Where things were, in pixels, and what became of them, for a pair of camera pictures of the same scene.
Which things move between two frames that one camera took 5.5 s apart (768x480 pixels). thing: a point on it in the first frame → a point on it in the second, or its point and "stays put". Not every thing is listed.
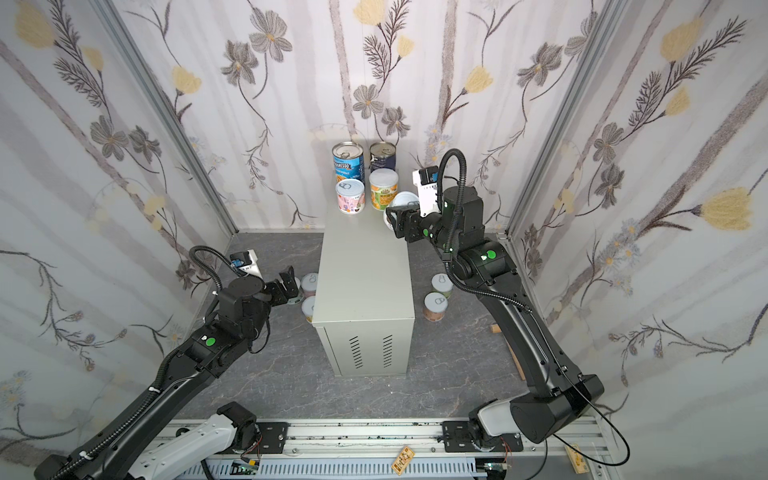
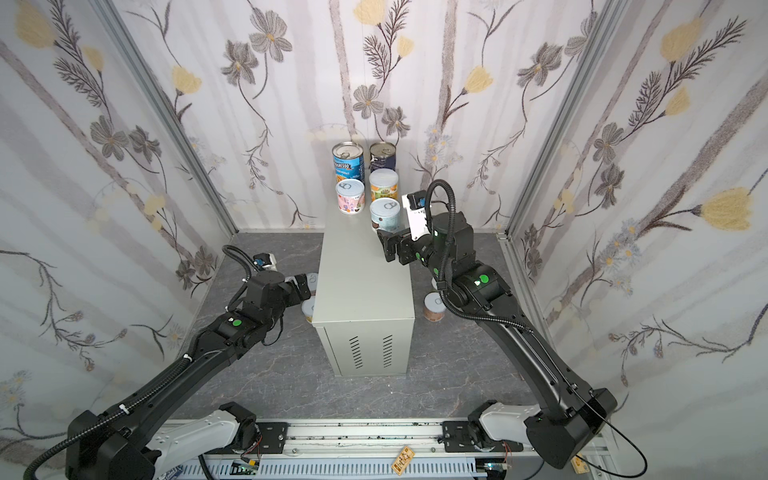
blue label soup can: [348, 159] stays put
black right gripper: [411, 225] → [394, 246]
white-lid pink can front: [351, 196] stays put
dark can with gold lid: [382, 156] stays put
